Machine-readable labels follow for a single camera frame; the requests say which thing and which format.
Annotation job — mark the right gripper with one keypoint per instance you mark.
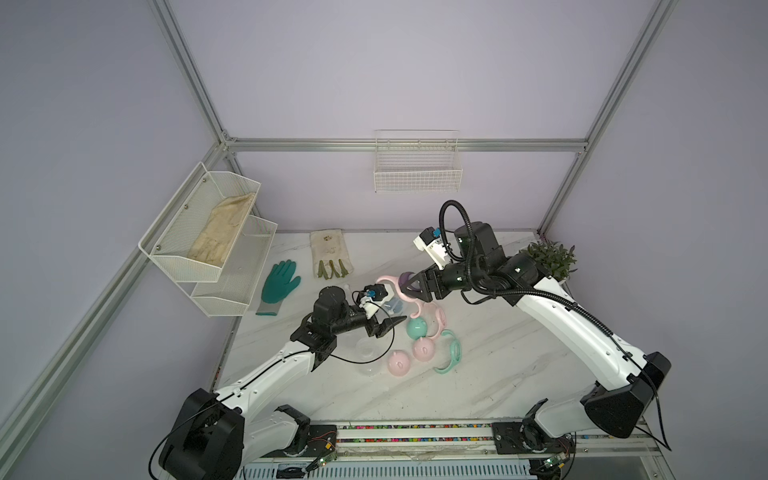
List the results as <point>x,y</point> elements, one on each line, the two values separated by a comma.
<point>435,276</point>

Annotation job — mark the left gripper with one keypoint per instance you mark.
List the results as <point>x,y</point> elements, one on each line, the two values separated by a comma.
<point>380,328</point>

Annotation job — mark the clear baby bottle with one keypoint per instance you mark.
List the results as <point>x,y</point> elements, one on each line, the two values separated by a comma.
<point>393,304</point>
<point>368,352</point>

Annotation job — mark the purple nipple collar with straw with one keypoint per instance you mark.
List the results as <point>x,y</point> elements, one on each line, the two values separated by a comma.
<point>405,278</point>

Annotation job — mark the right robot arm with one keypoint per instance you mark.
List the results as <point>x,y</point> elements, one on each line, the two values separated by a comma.
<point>626,379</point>

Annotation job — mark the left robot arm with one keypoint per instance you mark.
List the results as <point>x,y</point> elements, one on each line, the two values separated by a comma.
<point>216,433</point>

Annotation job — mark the mint green bottle cap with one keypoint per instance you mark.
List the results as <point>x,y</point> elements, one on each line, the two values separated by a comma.
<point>417,328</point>

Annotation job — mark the pink bottle cap left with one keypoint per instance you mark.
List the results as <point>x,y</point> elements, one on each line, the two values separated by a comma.
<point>399,363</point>

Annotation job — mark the pink bottle cap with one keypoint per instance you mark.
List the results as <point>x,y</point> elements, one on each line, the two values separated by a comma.
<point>399,363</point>
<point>424,349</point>

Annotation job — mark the pink bottle cap right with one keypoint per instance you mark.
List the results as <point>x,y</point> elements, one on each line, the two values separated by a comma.
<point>424,349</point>

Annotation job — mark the beige glove green fingertips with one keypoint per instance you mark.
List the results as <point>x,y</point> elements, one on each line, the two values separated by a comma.
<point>330,254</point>

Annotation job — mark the green rubber glove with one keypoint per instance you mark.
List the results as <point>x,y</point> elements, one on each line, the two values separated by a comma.
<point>279,284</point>

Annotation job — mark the potted green plant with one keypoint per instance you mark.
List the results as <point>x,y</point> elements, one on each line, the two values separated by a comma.
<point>558,259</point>

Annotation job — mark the lower white mesh shelf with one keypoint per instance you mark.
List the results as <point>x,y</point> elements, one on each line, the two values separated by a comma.
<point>232,294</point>

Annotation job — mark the white mesh shelf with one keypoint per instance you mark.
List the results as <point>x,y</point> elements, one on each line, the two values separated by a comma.
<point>171,237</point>
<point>232,294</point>

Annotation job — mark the beige glove in shelf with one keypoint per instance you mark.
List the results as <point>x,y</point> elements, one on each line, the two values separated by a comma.
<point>218,236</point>

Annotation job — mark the upper white mesh shelf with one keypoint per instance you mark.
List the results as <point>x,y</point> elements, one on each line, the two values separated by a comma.
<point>171,237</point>

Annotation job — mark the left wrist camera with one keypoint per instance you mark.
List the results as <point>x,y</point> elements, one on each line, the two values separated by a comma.
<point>372,298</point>

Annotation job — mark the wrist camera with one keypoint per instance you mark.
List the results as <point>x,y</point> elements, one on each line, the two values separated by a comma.
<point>430,242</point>
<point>372,298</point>

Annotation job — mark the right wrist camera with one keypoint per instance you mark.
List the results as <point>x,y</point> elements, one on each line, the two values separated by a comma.
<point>430,242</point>

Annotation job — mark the aluminium front rail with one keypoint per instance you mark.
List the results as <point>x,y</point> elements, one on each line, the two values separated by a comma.
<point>444,439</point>

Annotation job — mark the white wire wall basket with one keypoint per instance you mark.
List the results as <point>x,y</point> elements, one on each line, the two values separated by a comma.
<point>416,161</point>

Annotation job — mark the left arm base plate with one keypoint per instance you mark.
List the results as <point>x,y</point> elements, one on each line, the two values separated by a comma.
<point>319,439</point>

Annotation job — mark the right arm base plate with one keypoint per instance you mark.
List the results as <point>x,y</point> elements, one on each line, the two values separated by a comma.
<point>517,437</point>

